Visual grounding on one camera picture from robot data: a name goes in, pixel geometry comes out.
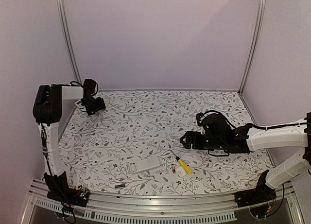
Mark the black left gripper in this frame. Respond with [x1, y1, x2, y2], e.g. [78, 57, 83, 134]
[82, 96, 106, 115]

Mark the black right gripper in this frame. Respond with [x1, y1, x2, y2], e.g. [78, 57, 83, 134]
[180, 131, 225, 150]

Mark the yellow handled screwdriver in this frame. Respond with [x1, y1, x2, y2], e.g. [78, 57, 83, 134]
[171, 150, 192, 174]

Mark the white battery cover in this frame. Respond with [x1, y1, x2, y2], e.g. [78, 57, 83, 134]
[175, 167, 187, 177]

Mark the white remote control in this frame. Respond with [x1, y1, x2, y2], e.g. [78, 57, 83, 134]
[129, 157, 160, 174]

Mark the long white remote with buttons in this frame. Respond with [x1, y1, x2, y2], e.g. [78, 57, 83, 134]
[96, 110, 108, 118]

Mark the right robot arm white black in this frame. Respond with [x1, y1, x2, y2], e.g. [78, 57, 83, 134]
[180, 111, 311, 203]

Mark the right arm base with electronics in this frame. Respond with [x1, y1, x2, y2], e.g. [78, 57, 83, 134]
[234, 170, 276, 219]

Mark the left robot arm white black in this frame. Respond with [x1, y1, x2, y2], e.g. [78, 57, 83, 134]
[33, 79, 105, 202]

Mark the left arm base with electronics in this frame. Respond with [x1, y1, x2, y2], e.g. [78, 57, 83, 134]
[44, 172, 89, 207]

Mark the small white remote far left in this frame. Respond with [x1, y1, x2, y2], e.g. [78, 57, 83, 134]
[74, 100, 83, 108]

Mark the floral patterned table mat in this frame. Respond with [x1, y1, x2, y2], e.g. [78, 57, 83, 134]
[59, 91, 272, 196]

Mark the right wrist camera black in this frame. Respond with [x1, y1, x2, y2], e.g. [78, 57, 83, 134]
[196, 112, 204, 127]

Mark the left aluminium frame post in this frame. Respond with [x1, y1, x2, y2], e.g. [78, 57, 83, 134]
[56, 0, 82, 84]

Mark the aluminium frame post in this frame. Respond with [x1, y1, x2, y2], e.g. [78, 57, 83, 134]
[56, 0, 82, 84]
[238, 0, 266, 96]

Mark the right aluminium frame post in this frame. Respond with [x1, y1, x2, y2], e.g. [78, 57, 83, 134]
[238, 0, 266, 96]

